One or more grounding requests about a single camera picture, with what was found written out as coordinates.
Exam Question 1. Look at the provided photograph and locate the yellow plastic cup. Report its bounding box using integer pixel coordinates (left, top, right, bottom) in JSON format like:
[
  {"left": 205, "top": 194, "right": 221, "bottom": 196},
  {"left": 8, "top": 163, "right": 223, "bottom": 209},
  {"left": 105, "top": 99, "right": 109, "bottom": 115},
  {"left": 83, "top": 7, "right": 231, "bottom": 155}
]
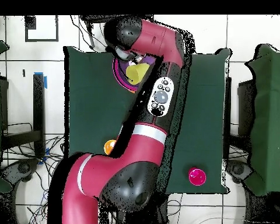
[{"left": 125, "top": 62, "right": 151, "bottom": 86}]

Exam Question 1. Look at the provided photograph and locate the purple plastic bowl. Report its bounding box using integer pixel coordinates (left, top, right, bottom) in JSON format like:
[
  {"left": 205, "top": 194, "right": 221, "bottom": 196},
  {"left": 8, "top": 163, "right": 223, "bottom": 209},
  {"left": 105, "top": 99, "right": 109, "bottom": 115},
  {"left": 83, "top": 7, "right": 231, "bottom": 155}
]
[
  {"left": 124, "top": 54, "right": 156, "bottom": 71},
  {"left": 116, "top": 59, "right": 141, "bottom": 90}
]

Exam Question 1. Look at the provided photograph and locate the large pink plastic bowl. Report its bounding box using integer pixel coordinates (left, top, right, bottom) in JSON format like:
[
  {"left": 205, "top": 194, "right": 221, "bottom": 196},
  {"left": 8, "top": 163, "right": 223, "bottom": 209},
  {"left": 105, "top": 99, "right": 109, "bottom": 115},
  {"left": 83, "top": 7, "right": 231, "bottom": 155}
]
[{"left": 111, "top": 58, "right": 141, "bottom": 92}]

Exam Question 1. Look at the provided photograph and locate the orange plastic cup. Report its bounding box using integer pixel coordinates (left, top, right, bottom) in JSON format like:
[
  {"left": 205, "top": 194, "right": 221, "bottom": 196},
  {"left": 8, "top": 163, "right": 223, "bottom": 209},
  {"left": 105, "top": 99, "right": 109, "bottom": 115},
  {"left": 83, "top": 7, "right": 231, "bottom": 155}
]
[{"left": 103, "top": 139, "right": 118, "bottom": 156}]

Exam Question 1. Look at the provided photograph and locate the dark green tablecloth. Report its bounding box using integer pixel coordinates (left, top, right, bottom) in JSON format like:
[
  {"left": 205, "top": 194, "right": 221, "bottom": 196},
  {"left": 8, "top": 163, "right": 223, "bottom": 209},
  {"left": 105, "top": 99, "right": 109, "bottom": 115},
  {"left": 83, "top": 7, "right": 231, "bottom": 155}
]
[{"left": 63, "top": 45, "right": 232, "bottom": 195}]

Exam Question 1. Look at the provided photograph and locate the red plastic cup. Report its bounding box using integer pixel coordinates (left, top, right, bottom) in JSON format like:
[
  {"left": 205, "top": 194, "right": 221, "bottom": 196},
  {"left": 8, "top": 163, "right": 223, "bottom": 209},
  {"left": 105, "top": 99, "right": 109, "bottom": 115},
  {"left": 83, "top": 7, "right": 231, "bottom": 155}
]
[{"left": 188, "top": 167, "right": 207, "bottom": 187}]

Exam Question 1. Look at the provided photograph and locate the black metal stand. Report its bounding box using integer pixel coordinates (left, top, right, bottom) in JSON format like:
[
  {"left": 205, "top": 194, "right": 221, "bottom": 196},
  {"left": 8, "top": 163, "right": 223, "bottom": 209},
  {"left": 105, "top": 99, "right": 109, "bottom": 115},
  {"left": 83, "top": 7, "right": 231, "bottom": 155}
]
[{"left": 3, "top": 73, "right": 46, "bottom": 162}]

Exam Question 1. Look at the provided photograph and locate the black stool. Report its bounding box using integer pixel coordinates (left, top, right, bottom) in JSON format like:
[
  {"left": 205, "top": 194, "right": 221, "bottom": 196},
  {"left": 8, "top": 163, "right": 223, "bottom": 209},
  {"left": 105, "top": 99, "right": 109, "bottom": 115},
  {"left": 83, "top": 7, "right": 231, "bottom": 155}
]
[{"left": 79, "top": 15, "right": 108, "bottom": 50}]

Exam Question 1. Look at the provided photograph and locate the tangle of floor cables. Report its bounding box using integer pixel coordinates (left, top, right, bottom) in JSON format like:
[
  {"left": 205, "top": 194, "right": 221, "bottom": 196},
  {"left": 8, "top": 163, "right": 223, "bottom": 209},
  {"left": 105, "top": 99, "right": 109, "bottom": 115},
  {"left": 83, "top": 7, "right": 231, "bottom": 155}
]
[{"left": 4, "top": 137, "right": 66, "bottom": 224}]

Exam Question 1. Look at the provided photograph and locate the black floor frame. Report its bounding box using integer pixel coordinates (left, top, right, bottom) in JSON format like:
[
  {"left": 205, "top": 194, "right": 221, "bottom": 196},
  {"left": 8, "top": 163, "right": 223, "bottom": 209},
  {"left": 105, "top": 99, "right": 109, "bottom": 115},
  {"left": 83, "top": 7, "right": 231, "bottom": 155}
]
[{"left": 24, "top": 15, "right": 60, "bottom": 43}]

